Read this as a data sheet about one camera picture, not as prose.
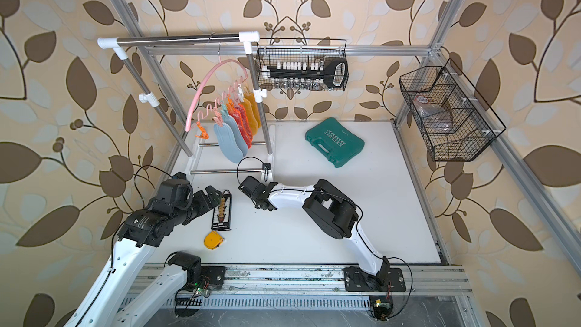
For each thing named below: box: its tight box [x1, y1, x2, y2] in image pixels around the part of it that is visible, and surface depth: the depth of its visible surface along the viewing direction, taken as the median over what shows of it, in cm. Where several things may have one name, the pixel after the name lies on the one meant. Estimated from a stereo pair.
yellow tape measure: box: [203, 230, 224, 251], surface depth 84 cm
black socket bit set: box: [262, 57, 349, 91], surface depth 86 cm
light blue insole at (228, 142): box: [213, 121, 244, 164], surface depth 80 cm
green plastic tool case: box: [304, 117, 366, 169], surface depth 110 cm
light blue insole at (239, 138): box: [220, 103, 249, 158], surface depth 80 cm
